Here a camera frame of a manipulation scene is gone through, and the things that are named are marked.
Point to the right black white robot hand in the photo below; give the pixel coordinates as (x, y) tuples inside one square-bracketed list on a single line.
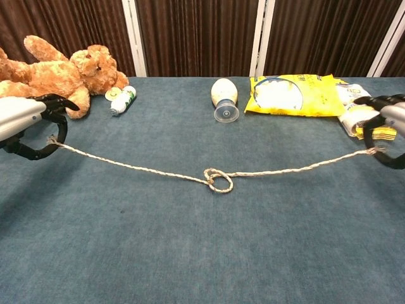
[(395, 115)]

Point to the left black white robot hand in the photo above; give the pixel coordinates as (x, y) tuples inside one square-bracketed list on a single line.
[(19, 114)]

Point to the white yellow snack pack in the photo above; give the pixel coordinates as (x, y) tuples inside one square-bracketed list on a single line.
[(349, 122)]

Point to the brown ribbed partition panel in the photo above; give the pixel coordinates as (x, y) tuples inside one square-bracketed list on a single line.
[(322, 38), (196, 38), (63, 22), (399, 65)]

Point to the brown teddy bear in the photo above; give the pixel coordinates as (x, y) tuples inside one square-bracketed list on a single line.
[(53, 76)]

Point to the round white yellow tag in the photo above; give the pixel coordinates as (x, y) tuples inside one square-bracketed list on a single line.
[(113, 94)]

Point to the small white green bottle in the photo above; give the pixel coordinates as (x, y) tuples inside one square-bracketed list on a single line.
[(123, 100)]

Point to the yellow snack bag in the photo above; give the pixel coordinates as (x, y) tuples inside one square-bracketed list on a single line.
[(284, 95)]

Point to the white bottle clear cap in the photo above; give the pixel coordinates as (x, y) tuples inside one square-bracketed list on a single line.
[(223, 92)]

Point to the blue felt table mat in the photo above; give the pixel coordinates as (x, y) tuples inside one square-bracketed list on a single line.
[(202, 247)]

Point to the white partition post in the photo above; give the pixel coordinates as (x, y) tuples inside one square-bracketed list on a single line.
[(134, 38), (387, 41), (262, 38)]

